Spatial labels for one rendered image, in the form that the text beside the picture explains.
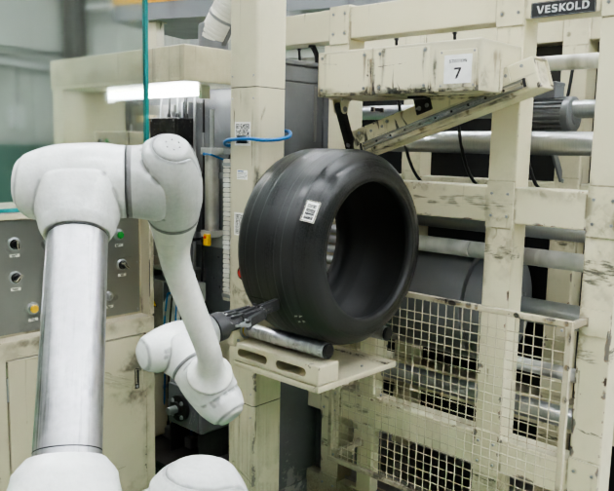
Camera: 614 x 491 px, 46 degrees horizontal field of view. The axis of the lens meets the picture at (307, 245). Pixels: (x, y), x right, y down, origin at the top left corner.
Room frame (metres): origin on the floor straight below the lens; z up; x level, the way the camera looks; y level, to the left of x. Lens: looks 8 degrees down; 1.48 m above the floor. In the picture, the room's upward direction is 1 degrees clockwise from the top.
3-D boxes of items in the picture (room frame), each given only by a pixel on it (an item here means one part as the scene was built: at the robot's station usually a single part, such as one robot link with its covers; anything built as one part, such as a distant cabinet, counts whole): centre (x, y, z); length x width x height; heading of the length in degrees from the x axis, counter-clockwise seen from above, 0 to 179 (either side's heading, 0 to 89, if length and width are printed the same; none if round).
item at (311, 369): (2.09, 0.06, 0.84); 0.36 x 0.09 x 0.06; 47
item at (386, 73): (2.32, -0.33, 1.71); 0.61 x 0.25 x 0.15; 47
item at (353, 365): (2.19, -0.03, 0.80); 0.37 x 0.36 x 0.02; 137
